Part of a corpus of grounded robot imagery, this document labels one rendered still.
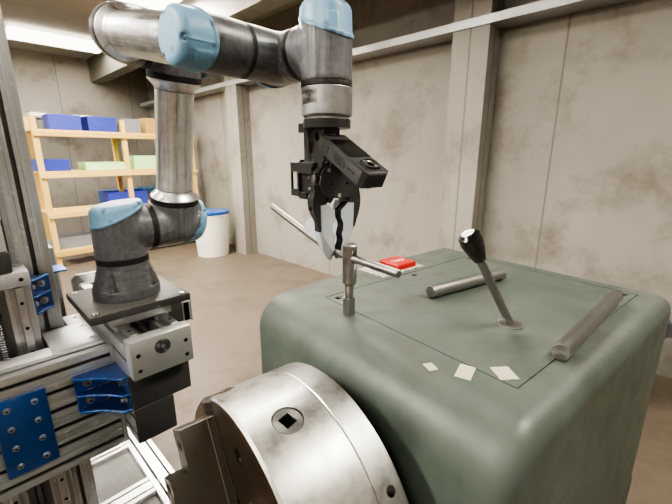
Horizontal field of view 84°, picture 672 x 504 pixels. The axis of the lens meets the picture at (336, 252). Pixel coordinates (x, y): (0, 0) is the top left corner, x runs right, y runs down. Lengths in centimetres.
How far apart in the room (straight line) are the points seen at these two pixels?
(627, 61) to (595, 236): 117
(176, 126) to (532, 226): 293
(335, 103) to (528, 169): 293
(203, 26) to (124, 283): 64
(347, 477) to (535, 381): 23
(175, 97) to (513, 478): 91
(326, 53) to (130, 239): 64
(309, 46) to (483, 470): 54
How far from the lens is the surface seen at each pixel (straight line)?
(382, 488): 44
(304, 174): 59
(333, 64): 57
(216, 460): 50
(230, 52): 58
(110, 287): 103
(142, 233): 101
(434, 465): 46
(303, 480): 40
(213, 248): 591
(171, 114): 99
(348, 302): 58
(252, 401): 45
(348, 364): 52
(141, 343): 92
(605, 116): 331
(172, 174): 101
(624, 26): 340
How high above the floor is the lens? 150
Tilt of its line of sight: 15 degrees down
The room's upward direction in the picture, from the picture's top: straight up
